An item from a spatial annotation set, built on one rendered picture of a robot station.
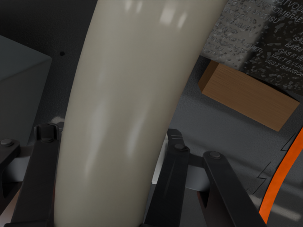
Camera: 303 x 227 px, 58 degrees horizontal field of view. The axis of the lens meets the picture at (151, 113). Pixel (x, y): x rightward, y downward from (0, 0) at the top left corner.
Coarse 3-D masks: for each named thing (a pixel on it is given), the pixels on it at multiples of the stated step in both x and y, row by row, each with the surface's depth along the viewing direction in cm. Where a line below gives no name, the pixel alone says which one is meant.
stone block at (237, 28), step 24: (240, 0) 30; (264, 0) 29; (288, 0) 29; (216, 24) 34; (240, 24) 33; (264, 24) 32; (288, 24) 31; (216, 48) 38; (240, 48) 37; (264, 48) 35; (288, 48) 34; (264, 72) 39; (288, 72) 37
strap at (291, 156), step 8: (296, 144) 106; (288, 152) 107; (296, 152) 107; (288, 160) 109; (280, 168) 110; (288, 168) 110; (280, 176) 111; (272, 184) 113; (280, 184) 113; (272, 192) 114; (264, 200) 116; (272, 200) 116; (264, 208) 117; (264, 216) 119
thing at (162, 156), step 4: (164, 140) 15; (164, 144) 15; (164, 148) 15; (160, 152) 15; (164, 152) 15; (160, 156) 15; (164, 156) 15; (160, 160) 15; (156, 164) 16; (160, 164) 16; (156, 168) 16; (160, 168) 16; (156, 172) 16; (156, 176) 16; (152, 180) 16; (156, 180) 16
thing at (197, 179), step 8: (168, 128) 18; (168, 136) 17; (176, 136) 17; (168, 144) 16; (184, 144) 16; (192, 160) 15; (200, 160) 15; (192, 168) 14; (200, 168) 14; (192, 176) 14; (200, 176) 14; (192, 184) 14; (200, 184) 14; (208, 184) 14; (208, 192) 14
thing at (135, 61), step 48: (144, 0) 6; (192, 0) 6; (96, 48) 6; (144, 48) 6; (192, 48) 6; (96, 96) 7; (144, 96) 6; (96, 144) 7; (144, 144) 7; (96, 192) 7; (144, 192) 8
